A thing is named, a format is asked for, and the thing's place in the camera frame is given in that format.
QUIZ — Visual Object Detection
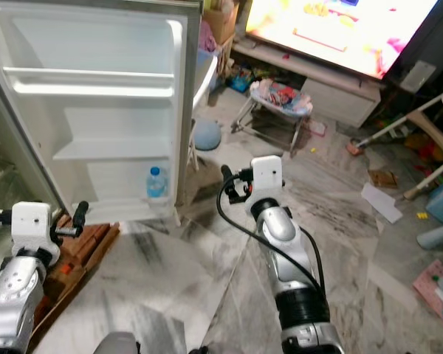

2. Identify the silver mini fridge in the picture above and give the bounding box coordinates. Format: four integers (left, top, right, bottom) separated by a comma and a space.
0, 0, 205, 288

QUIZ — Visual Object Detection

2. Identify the colourful baby bouncer seat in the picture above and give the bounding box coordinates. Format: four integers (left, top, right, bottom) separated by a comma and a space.
231, 77, 316, 153

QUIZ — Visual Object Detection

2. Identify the grey box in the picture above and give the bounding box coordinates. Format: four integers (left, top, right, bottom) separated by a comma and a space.
402, 60, 437, 94

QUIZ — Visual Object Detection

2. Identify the white and wooden frame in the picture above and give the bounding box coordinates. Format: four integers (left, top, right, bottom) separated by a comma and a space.
347, 77, 443, 201

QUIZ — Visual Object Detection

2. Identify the flat screen television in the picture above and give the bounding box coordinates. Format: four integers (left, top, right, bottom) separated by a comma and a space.
244, 0, 442, 80

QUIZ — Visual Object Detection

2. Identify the white television cabinet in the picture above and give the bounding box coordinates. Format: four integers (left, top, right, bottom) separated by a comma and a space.
230, 38, 382, 128

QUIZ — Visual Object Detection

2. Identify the pink flat item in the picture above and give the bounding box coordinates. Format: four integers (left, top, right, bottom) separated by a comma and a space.
412, 258, 443, 320

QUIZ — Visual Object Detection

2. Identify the grey robot left leg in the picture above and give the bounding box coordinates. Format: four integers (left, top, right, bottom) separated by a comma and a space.
95, 332, 141, 354

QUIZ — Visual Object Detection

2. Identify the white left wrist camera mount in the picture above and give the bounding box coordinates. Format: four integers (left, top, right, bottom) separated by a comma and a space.
11, 201, 62, 264

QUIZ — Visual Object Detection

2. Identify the clear water bottle blue cap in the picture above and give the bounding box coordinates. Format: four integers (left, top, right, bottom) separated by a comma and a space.
146, 166, 170, 199

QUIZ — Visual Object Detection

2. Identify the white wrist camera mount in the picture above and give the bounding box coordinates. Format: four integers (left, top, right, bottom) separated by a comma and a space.
11, 201, 62, 264
251, 155, 286, 206

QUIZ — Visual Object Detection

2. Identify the white paper sheet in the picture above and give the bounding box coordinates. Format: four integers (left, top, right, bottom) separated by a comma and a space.
360, 182, 404, 224

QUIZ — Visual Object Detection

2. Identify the brown cardboard piece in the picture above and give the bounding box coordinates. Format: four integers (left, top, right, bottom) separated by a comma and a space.
369, 170, 399, 188

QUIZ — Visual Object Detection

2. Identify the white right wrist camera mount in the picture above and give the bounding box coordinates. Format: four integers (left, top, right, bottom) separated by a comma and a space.
251, 155, 286, 206

